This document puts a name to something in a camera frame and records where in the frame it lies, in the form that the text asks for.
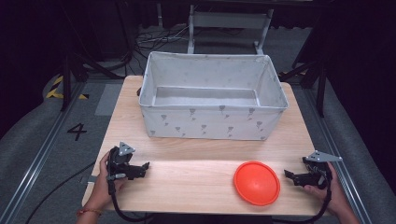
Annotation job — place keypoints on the black tripod stand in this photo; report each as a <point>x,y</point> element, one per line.
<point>66,81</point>
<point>320,90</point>

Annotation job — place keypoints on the person's right hand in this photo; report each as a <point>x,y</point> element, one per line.
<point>335,196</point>

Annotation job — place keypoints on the grey patterned fabric storage box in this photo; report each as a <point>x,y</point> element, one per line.
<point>205,124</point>

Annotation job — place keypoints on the yellow black hazard tape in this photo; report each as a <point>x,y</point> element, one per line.
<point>53,91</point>

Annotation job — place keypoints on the metal floor rail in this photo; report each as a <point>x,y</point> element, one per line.
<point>336,149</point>
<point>37,161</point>

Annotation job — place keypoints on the grey metal stand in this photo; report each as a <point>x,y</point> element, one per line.
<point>229,20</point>

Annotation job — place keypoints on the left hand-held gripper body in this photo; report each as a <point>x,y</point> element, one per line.
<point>120,165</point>

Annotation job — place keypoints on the person's left hand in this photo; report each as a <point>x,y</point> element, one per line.
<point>99,193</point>

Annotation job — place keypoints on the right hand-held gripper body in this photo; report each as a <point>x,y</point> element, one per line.
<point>314,179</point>

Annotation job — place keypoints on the orange round plate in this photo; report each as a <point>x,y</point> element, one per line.
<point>257,183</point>

